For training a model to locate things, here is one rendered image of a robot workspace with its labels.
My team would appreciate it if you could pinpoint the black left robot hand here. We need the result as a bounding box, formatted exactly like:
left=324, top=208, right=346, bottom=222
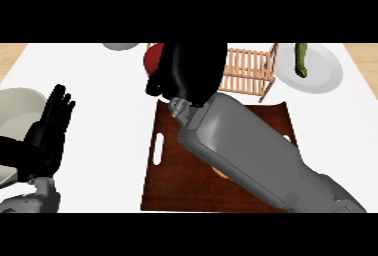
left=0, top=83, right=76, bottom=183

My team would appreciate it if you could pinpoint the red tomato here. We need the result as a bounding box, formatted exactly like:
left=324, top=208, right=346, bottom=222
left=143, top=43, right=165, bottom=77

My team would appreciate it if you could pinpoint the grey round dish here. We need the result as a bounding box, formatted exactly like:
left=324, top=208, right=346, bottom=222
left=100, top=43, right=143, bottom=52

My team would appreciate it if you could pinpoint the white round plate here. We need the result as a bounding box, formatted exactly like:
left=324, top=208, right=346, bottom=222
left=273, top=43, right=344, bottom=95

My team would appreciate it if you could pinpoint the green cucumber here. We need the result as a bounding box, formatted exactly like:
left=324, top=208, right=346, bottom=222
left=293, top=43, right=310, bottom=79

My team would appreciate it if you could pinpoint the orange round food item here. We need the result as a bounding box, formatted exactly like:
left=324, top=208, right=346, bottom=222
left=211, top=165, right=231, bottom=181

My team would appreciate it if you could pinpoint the pale wooden tiered shelf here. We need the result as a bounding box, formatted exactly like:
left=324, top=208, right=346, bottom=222
left=217, top=43, right=280, bottom=104

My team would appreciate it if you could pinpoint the dark brown wooden tray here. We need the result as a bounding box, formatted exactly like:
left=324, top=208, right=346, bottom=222
left=140, top=100, right=298, bottom=213

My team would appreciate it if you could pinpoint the pale beige bowl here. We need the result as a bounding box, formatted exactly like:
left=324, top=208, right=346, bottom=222
left=0, top=87, right=48, bottom=189

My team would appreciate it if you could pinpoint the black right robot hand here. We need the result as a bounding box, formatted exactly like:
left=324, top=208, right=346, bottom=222
left=144, top=42, right=228, bottom=108

